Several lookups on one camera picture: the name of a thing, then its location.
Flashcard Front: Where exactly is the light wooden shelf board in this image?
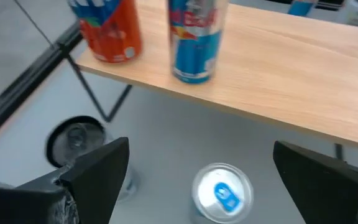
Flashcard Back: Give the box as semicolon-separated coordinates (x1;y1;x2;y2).
75;0;358;153

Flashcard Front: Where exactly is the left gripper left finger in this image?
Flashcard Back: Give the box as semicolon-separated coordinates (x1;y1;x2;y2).
0;136;131;224

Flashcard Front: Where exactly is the black metal shelf frame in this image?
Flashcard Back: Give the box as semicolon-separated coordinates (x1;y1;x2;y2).
334;142;345;161

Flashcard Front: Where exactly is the black metal shelf leg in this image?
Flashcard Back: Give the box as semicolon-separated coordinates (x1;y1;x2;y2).
65;54;134;123

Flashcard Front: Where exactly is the red soda can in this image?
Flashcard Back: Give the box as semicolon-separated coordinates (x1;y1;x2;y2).
67;0;143;64

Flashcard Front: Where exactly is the white Celsius can blue band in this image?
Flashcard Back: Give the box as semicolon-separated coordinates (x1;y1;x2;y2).
44;115;141;203

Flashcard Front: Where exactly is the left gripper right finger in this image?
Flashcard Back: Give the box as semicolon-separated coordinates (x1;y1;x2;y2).
272;140;358;224

